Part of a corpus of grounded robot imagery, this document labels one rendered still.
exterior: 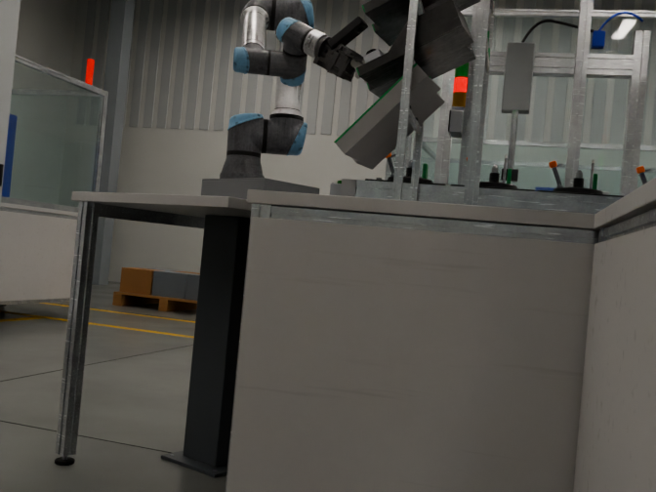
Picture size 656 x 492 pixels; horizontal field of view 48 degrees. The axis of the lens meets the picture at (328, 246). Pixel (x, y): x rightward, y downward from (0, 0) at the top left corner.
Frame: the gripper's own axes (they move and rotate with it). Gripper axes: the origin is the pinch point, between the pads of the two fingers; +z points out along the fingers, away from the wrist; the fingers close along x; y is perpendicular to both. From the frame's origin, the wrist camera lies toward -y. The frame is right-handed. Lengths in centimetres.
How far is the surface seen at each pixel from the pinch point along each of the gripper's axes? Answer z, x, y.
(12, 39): -314, -138, 81
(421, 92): 20.1, 14.2, 1.3
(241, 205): -6, 25, 48
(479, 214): 55, 39, 19
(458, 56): 17.9, -1.7, -11.9
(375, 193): 11.7, -10.0, 32.3
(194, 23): -702, -742, 40
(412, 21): 12.6, 21.3, -12.3
